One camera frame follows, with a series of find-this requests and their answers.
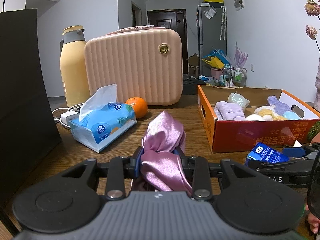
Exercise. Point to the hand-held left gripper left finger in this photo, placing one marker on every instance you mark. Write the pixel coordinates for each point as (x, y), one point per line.
(137, 160)

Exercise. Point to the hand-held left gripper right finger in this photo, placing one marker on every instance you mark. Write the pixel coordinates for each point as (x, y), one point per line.
(178, 155)

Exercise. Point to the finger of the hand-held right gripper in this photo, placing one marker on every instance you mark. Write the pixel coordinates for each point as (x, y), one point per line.
(280, 166)
(293, 152)

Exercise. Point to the blue pocket tissue pack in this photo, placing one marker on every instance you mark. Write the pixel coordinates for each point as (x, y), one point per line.
(265, 153)

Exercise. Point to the purple satin scrunchie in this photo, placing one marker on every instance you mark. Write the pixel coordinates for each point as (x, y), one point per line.
(162, 140)

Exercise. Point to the light blue soft cloth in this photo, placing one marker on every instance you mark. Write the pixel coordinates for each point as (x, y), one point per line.
(291, 115)

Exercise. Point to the yellow white plush toy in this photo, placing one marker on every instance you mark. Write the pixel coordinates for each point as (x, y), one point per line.
(266, 111)

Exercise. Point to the purple knit pouch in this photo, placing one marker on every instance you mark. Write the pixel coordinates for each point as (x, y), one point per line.
(278, 105)

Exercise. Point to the red cardboard box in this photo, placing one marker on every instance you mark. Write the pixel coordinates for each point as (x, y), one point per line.
(237, 135)

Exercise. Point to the lilac fluffy headband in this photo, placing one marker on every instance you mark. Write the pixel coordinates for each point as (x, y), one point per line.
(230, 111)

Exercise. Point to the person's right hand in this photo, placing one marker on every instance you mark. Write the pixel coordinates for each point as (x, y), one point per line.
(313, 222)

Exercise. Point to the blue tissue box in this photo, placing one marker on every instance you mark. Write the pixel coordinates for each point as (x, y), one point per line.
(110, 122)

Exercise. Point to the orange mandarin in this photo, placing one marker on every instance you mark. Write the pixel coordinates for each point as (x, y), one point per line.
(138, 106)

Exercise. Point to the purple textured vase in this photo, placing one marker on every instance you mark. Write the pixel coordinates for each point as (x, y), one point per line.
(318, 80)

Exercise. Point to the pink plastic bucket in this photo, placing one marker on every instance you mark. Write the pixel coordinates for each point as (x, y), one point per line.
(216, 72)

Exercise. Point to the brown floor cardboard box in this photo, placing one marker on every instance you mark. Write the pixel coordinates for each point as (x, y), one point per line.
(193, 63)

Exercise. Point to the pink ribbed suitcase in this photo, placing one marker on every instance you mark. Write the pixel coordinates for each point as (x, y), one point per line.
(132, 67)

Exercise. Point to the trolley rack with bottles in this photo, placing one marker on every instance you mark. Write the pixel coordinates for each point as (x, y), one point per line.
(235, 76)

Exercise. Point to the pile of blue yellow bags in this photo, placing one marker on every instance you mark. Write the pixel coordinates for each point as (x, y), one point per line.
(216, 60)

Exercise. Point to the yellow thermos jug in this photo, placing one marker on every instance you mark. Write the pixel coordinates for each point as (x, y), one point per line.
(73, 75)

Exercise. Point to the purple feather decoration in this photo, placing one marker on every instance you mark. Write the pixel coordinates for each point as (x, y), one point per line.
(240, 57)

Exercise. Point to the grey refrigerator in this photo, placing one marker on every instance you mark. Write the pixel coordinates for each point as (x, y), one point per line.
(210, 37)

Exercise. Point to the black paper bag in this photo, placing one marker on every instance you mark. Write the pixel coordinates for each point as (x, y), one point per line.
(22, 105)

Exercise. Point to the dark wooden entrance door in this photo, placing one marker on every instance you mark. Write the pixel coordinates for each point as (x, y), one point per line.
(175, 22)

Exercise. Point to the folded pale umbrella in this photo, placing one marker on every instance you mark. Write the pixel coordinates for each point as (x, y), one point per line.
(223, 22)

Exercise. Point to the dark side door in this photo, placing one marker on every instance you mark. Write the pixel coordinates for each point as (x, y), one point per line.
(135, 17)

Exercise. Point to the clear plastic document pouch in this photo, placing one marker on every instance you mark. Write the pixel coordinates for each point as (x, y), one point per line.
(210, 12)

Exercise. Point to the dried pink roses bouquet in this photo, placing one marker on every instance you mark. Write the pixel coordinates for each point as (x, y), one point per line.
(312, 7)

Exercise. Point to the yellow black box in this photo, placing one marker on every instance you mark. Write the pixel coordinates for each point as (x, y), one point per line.
(212, 0)

